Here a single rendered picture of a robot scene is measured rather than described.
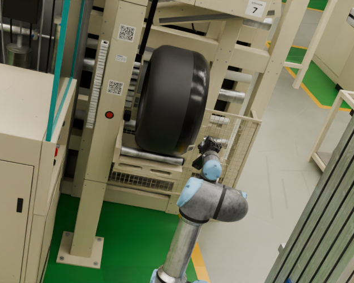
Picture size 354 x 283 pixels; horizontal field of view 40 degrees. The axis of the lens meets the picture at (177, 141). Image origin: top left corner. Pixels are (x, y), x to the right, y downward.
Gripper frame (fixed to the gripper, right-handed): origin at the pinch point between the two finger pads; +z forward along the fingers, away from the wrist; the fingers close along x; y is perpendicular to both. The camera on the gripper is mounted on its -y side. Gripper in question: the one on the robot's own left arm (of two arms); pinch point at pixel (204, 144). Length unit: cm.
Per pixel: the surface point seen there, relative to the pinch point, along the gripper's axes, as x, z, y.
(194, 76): 21.4, 9.0, 23.4
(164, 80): 33.0, 4.6, 15.0
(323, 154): -164, 214, -14
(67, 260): 18, 32, -120
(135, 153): 23.2, 15.1, -29.2
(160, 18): 47, 51, 31
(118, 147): 32.9, 10.2, -29.1
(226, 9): 22, 38, 56
